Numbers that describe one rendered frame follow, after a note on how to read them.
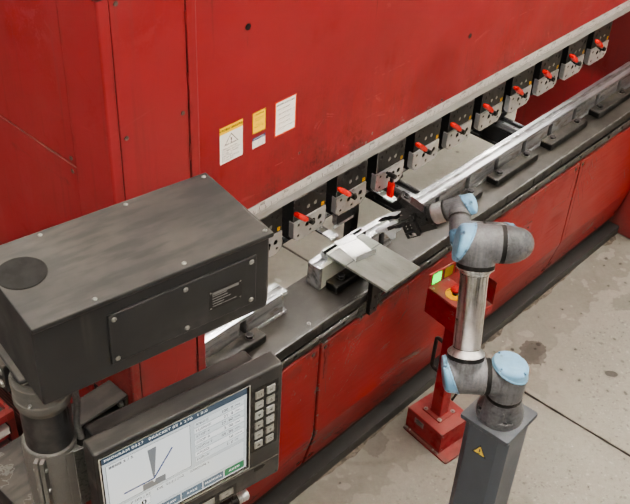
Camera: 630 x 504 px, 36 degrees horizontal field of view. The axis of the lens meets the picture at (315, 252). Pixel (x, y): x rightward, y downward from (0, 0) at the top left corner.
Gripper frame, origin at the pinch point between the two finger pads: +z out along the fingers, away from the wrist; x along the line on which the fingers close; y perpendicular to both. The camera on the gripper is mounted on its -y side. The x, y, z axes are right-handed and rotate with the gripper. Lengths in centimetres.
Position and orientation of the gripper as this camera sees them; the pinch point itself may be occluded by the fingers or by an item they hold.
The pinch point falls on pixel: (379, 223)
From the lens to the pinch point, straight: 348.3
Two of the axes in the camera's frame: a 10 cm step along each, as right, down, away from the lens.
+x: 2.3, -5.9, 7.7
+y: 4.4, 7.7, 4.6
